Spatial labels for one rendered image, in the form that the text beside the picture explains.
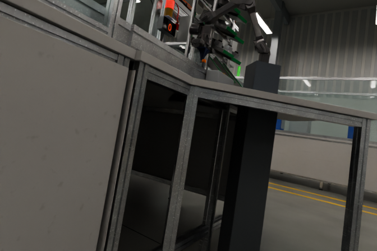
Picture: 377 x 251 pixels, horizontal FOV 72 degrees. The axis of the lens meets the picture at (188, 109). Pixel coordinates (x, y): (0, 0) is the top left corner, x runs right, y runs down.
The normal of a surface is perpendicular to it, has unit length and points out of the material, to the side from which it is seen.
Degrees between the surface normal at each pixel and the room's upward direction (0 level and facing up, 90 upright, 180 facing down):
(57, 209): 90
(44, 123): 90
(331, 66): 90
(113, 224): 90
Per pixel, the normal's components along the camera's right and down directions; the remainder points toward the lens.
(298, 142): -0.55, -0.15
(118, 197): 0.85, 0.09
